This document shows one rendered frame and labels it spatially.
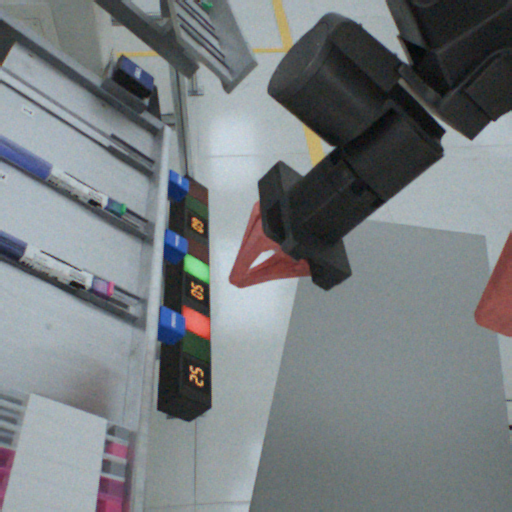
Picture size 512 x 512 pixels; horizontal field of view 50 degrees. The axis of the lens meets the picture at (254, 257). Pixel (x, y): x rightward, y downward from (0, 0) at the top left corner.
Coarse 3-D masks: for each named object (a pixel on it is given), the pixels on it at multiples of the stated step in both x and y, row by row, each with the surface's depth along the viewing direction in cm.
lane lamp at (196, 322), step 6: (186, 312) 58; (192, 312) 58; (198, 312) 59; (186, 318) 57; (192, 318) 58; (198, 318) 58; (204, 318) 59; (186, 324) 57; (192, 324) 57; (198, 324) 58; (204, 324) 59; (192, 330) 57; (198, 330) 57; (204, 330) 58; (204, 336) 57
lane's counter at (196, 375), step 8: (184, 360) 53; (184, 368) 53; (192, 368) 53; (200, 368) 54; (208, 368) 55; (184, 376) 52; (192, 376) 53; (200, 376) 54; (208, 376) 54; (192, 384) 52; (200, 384) 53; (208, 384) 54; (208, 392) 53
